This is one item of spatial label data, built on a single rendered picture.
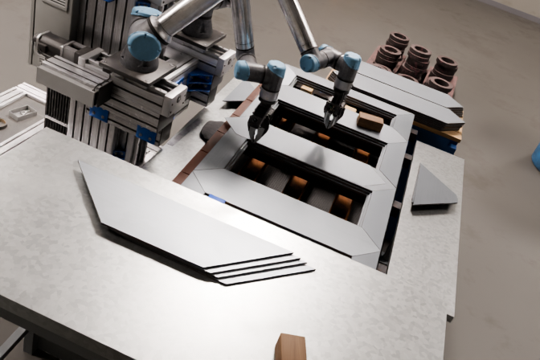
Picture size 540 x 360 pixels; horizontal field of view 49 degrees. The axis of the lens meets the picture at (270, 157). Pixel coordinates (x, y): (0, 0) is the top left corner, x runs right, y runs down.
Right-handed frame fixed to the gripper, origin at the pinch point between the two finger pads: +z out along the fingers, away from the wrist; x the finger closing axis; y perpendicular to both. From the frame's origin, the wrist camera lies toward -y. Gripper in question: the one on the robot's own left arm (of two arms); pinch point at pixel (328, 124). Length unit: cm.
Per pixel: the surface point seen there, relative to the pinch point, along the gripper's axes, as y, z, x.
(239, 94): -30, 18, -51
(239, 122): 18.0, 5.7, -35.0
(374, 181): 19.3, 6.3, 27.5
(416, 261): 46, 16, 53
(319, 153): 16.1, 6.0, 1.9
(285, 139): 15.9, 5.9, -13.9
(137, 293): 144, -14, -17
